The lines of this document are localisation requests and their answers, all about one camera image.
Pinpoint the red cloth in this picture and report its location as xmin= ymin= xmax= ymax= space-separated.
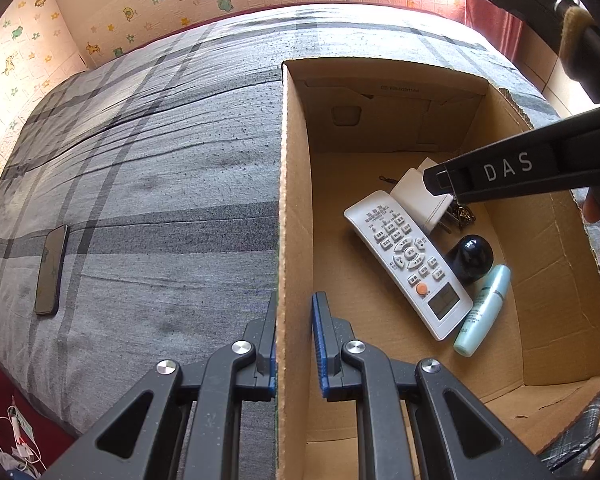
xmin=0 ymin=340 xmax=76 ymax=480

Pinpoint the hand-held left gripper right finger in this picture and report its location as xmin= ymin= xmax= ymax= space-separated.
xmin=311 ymin=291 xmax=556 ymax=480

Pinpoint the white cable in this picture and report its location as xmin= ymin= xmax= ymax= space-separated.
xmin=0 ymin=395 xmax=46 ymax=471

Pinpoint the black smartphone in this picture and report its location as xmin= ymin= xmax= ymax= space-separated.
xmin=34 ymin=225 xmax=69 ymax=317

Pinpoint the light blue tube bottle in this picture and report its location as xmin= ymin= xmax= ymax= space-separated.
xmin=453 ymin=264 xmax=512 ymax=357

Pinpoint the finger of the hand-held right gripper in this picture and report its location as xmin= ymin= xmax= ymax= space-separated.
xmin=422 ymin=156 xmax=470 ymax=206

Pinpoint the red curtain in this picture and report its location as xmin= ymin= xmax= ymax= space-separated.
xmin=462 ymin=0 xmax=521 ymax=61

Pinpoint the large white charger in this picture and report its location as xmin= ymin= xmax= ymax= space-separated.
xmin=390 ymin=167 xmax=456 ymax=236

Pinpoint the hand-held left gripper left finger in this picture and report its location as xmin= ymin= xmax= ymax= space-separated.
xmin=40 ymin=292 xmax=278 ymax=480

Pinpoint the brown cardboard box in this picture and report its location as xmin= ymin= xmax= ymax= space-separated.
xmin=275 ymin=57 xmax=600 ymax=480

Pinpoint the black ball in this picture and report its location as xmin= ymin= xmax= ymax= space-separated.
xmin=445 ymin=235 xmax=495 ymax=283

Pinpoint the white remote control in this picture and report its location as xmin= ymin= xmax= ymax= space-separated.
xmin=343 ymin=191 xmax=475 ymax=342

